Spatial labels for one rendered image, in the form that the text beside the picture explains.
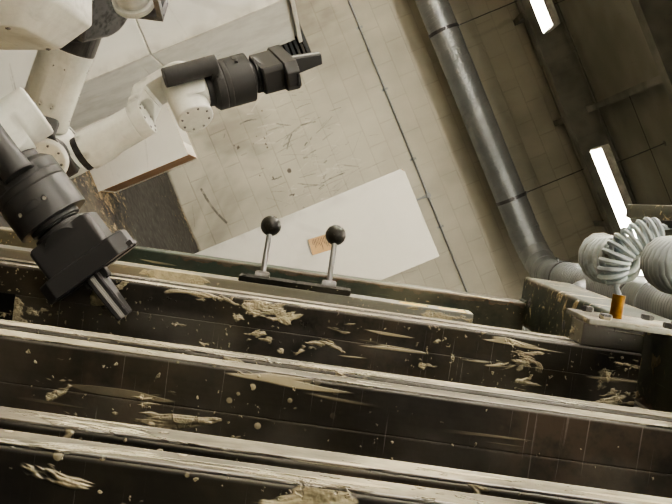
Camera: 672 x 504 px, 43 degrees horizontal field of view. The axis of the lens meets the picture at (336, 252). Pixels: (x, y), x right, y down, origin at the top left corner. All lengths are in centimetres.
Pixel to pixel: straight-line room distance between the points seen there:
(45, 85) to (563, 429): 111
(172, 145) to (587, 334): 559
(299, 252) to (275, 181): 446
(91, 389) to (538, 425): 34
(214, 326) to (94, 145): 59
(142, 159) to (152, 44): 275
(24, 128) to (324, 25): 886
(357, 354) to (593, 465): 44
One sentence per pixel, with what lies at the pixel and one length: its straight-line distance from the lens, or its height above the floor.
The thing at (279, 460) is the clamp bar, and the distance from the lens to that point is 46.
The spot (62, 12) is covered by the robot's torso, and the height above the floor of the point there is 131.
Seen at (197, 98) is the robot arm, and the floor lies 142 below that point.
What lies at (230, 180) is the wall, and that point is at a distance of 971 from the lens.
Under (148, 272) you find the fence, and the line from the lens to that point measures 154.
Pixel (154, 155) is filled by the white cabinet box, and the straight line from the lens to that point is 656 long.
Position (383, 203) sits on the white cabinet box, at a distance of 523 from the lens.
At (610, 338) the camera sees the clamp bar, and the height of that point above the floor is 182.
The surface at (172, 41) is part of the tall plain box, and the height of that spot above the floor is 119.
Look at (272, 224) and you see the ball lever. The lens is 157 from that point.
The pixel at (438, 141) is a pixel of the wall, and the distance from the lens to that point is 973.
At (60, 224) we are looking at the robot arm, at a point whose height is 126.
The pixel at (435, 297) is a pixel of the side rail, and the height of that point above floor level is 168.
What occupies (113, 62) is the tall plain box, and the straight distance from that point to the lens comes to 393.
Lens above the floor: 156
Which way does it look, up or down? 1 degrees down
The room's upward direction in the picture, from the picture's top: 68 degrees clockwise
